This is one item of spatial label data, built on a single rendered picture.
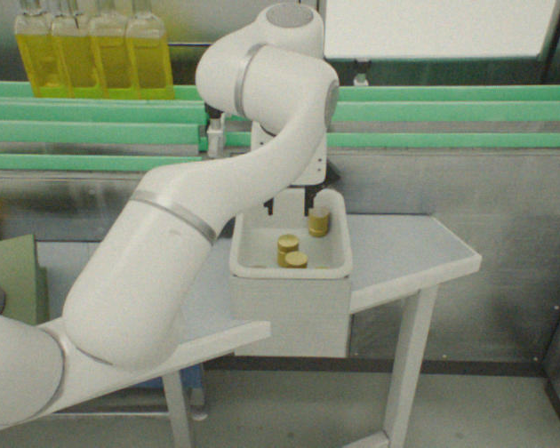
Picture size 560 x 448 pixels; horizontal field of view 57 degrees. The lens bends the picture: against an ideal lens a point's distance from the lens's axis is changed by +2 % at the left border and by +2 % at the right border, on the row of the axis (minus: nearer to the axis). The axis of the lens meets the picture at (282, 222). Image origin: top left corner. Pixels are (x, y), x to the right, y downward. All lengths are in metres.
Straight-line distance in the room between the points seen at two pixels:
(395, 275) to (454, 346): 0.76
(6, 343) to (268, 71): 0.31
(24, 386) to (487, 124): 0.78
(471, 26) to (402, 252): 0.44
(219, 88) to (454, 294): 1.05
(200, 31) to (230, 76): 0.53
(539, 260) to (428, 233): 0.53
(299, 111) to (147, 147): 0.43
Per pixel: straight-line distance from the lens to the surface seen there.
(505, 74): 1.15
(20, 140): 0.91
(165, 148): 0.84
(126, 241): 0.43
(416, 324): 1.02
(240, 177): 0.44
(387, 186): 0.95
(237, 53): 0.51
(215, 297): 0.80
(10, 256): 0.84
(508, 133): 0.98
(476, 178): 0.98
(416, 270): 0.87
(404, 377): 1.13
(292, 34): 0.55
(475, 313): 1.51
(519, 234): 1.36
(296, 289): 0.71
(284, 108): 0.49
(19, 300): 0.76
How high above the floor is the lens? 1.29
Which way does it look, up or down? 35 degrees down
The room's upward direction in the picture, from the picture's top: straight up
